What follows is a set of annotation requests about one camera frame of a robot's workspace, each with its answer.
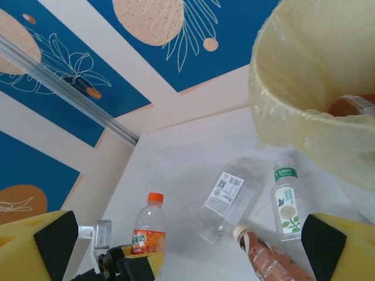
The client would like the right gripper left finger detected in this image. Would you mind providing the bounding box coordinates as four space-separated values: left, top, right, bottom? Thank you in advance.
0 210 80 281

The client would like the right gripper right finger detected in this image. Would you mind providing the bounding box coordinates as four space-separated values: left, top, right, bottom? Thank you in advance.
301 213 375 281

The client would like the orange soda plastic bottle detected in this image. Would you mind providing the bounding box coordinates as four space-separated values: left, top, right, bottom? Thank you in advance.
130 192 167 255

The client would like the flower label plastic bottle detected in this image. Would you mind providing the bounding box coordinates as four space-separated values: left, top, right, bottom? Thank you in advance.
270 156 304 244

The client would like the brown coffee plastic bottle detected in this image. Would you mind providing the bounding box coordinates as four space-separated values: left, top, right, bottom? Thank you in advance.
233 224 316 281

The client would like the clear bottle white label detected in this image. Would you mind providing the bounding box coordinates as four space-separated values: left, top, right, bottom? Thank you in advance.
197 163 264 244

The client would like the red brown tea bottle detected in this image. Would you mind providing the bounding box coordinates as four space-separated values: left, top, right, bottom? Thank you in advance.
327 94 375 118

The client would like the yellow round plastic bin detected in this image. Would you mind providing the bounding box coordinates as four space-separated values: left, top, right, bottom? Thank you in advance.
247 0 375 191

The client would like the aluminium frame post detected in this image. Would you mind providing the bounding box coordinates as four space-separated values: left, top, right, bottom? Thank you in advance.
0 35 140 146

